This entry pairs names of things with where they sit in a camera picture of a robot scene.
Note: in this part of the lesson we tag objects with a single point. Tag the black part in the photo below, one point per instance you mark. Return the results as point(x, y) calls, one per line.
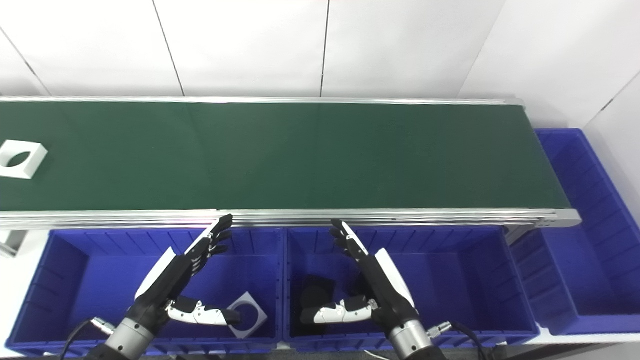
point(315, 292)

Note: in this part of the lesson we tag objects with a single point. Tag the green conveyor belt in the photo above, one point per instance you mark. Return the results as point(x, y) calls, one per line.
point(300, 155)
point(400, 217)

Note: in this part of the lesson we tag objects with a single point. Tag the white square part round hole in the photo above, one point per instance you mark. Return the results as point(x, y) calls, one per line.
point(252, 306)
point(22, 159)

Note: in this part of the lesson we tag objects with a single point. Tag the aluminium conveyor leg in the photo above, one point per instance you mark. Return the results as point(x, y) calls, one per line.
point(520, 232)
point(12, 242)

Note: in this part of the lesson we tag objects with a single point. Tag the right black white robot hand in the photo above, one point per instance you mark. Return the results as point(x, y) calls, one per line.
point(382, 287)

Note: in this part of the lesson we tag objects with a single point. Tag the blue plastic bin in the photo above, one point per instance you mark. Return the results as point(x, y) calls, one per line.
point(100, 280)
point(450, 285)
point(585, 250)

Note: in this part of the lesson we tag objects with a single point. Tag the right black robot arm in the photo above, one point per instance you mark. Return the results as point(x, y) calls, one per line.
point(412, 342)

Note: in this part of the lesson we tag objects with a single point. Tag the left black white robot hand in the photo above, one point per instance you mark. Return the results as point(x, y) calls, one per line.
point(165, 287)

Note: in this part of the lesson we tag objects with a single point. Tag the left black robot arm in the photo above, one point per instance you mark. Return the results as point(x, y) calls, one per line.
point(127, 340)

